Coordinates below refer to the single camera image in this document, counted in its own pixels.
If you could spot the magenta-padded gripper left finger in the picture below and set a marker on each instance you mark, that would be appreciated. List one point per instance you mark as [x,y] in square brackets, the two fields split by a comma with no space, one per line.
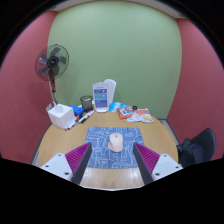
[60,164]

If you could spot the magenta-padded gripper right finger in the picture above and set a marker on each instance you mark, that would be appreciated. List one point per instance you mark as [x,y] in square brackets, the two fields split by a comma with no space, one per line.
[164,164]

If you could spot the cream computer mouse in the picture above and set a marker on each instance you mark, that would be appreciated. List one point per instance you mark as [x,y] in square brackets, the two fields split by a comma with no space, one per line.
[115,142]

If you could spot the blue patterned mouse pad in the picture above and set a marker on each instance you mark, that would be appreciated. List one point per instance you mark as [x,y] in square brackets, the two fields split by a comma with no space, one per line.
[100,136]

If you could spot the white whiteboard marker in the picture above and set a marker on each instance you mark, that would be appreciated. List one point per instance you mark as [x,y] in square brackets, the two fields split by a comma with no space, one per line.
[86,116]
[71,125]
[77,121]

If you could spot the white tissue box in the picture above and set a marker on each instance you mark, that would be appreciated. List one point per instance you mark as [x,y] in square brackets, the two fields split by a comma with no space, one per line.
[61,116]

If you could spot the black office chair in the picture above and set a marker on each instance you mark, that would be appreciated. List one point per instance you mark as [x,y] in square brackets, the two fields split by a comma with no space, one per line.
[206,141]

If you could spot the white and orange snack packet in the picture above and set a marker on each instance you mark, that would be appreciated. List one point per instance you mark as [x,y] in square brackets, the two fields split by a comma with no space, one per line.
[145,116]

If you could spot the blue whiteboard eraser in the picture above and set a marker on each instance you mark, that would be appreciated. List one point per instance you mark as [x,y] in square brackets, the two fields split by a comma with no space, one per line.
[77,110]

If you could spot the small black object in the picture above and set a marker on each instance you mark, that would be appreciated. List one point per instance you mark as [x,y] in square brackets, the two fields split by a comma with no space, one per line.
[134,107]

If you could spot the dark translucent cup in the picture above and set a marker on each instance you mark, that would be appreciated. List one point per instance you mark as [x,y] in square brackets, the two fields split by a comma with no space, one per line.
[86,104]

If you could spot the light blue packet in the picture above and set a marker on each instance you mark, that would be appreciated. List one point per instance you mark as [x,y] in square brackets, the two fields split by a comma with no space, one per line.
[115,106]

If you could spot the white and blue sign stand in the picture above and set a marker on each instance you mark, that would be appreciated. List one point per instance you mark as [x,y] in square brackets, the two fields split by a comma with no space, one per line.
[100,96]

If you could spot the white plastic stand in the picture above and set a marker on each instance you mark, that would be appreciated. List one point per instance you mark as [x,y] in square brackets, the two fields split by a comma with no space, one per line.
[111,87]

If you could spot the black and red standing fan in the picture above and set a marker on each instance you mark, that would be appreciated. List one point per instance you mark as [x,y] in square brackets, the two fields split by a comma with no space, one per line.
[52,62]

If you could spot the white wall outlet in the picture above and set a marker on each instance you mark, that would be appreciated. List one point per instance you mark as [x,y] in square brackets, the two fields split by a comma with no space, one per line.
[49,106]

